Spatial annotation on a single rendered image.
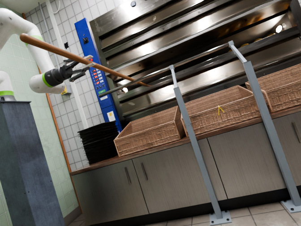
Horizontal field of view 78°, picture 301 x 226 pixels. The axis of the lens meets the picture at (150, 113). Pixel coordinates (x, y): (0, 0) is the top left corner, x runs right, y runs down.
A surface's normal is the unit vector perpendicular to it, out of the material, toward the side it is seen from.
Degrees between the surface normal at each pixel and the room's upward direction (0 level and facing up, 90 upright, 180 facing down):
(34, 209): 90
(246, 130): 90
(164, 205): 90
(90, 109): 90
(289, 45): 70
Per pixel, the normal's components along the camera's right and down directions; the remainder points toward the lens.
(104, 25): -0.26, 0.04
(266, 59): -0.36, -0.29
